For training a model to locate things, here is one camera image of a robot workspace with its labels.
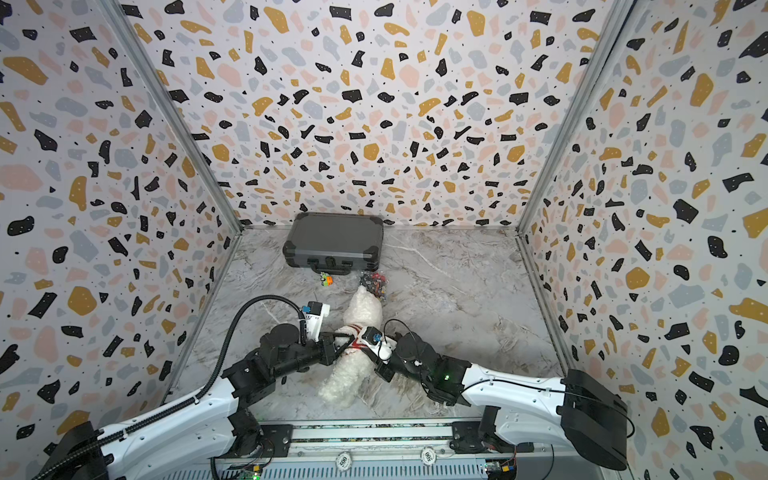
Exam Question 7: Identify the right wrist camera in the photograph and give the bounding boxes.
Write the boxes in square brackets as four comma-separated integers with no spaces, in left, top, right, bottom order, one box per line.
[360,326,396,363]

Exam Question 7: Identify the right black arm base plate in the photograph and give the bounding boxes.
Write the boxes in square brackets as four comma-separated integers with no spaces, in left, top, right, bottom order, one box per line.
[449,421,535,454]

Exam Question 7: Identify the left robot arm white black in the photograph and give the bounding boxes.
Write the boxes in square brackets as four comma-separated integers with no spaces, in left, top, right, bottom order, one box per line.
[36,323,355,479]

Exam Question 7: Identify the dark grey hard case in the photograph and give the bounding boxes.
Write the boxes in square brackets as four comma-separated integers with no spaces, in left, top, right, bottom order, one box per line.
[282,212,384,276]

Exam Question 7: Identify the bag of toy bricks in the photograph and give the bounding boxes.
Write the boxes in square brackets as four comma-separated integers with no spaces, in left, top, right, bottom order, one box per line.
[360,271,387,300]

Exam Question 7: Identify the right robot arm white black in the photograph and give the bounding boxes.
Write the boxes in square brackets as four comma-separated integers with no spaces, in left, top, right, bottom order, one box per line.
[361,327,634,471]

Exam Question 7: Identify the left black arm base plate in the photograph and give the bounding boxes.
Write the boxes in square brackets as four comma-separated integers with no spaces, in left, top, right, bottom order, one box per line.
[224,424,294,460]

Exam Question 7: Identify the white teddy bear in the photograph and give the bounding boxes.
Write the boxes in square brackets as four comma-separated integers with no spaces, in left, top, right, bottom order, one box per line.
[318,286,383,408]

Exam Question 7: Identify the small green orange toy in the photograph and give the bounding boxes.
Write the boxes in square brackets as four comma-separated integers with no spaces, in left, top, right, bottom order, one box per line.
[320,272,334,286]

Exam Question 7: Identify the black corrugated cable conduit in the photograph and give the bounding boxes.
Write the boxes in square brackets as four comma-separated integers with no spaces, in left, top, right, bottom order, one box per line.
[29,293,308,480]

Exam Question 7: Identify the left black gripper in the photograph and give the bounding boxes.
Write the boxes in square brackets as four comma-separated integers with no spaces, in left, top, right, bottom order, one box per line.
[277,331,359,381]

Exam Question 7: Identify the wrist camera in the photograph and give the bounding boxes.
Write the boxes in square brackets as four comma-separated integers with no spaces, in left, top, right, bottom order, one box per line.
[360,326,396,363]
[300,301,331,342]

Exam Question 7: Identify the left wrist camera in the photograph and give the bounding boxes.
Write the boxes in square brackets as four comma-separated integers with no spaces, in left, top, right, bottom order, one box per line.
[300,301,331,342]

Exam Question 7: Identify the aluminium mounting rail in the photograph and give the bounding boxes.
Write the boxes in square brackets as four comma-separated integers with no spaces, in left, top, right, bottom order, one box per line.
[149,417,625,480]

